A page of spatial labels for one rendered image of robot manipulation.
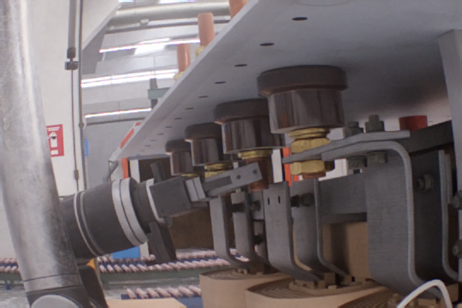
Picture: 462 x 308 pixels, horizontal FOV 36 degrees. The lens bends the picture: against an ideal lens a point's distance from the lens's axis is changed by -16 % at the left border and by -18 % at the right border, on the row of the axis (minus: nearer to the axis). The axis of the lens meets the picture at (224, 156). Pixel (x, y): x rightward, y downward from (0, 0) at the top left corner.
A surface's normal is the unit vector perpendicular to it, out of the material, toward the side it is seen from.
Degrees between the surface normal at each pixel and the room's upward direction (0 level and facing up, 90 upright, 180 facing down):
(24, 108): 80
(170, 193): 90
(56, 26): 90
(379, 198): 90
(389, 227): 90
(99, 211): 76
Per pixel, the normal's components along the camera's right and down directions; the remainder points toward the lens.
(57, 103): 0.20, -0.08
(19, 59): 0.46, -0.25
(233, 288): -0.66, 0.02
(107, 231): 0.00, 0.37
